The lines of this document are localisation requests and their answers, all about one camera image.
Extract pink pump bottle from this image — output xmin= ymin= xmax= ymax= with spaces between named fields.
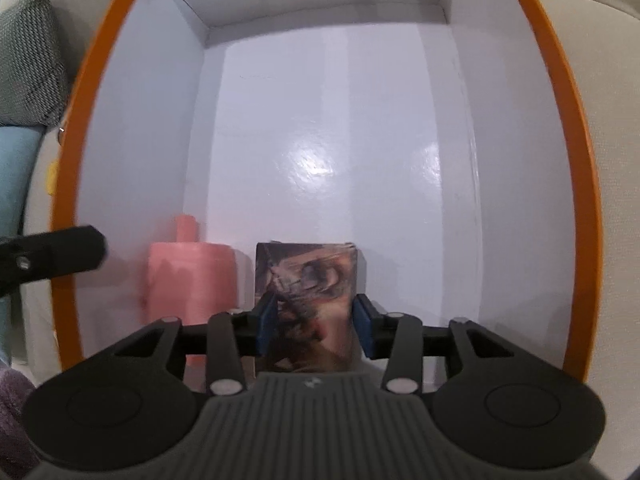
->
xmin=145 ymin=212 xmax=239 ymax=395

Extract photo card box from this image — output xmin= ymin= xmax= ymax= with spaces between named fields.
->
xmin=255 ymin=242 xmax=358 ymax=373

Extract yellow tape measure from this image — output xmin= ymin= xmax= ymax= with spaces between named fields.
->
xmin=46 ymin=159 xmax=58 ymax=196

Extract light blue cushion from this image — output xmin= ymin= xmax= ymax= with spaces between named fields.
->
xmin=0 ymin=126 xmax=44 ymax=366

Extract houndstooth pillow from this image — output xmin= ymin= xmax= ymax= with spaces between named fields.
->
xmin=1 ymin=0 xmax=70 ymax=128

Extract orange storage box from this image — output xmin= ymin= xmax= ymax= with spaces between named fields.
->
xmin=51 ymin=0 xmax=602 ymax=379

